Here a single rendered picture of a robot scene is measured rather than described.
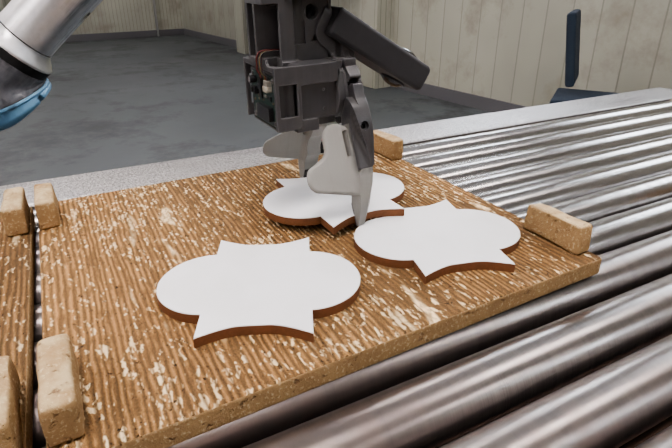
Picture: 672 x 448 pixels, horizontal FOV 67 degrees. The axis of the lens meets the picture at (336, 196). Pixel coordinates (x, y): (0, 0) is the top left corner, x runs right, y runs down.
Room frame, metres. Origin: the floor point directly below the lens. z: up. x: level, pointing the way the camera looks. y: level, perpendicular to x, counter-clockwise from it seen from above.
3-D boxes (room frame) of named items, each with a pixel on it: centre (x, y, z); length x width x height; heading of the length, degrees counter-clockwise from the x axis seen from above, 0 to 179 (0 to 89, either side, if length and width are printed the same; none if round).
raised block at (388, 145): (0.63, -0.06, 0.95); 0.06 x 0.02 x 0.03; 29
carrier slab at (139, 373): (0.42, 0.04, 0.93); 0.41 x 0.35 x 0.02; 119
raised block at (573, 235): (0.40, -0.19, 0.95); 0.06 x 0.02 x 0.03; 29
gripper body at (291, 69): (0.45, 0.03, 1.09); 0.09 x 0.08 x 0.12; 119
